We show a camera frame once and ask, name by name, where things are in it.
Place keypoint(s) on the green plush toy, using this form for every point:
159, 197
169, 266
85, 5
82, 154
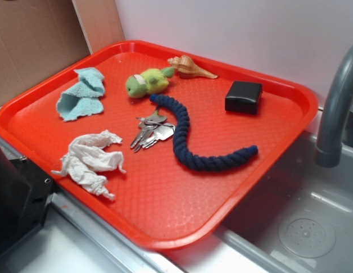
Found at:
151, 81

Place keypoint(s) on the red plastic tray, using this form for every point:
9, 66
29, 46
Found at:
160, 204

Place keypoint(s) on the grey plastic sink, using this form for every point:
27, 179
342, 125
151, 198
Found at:
298, 218

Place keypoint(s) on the black rectangular box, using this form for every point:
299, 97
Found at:
243, 97

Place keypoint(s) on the crumpled white tissue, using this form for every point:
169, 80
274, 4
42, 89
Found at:
86, 158

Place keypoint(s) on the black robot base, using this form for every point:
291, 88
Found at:
25, 194

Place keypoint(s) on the silver key bunch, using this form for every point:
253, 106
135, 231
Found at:
152, 129

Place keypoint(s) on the light blue cloth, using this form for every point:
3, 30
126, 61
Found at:
82, 98

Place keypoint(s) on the brown cardboard panel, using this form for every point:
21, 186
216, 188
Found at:
37, 40

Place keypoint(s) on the tan striped seashell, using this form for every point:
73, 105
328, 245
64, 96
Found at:
186, 68

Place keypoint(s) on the grey toy faucet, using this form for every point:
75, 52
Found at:
336, 126

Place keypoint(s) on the dark blue rope toy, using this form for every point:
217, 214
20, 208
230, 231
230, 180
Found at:
194, 161

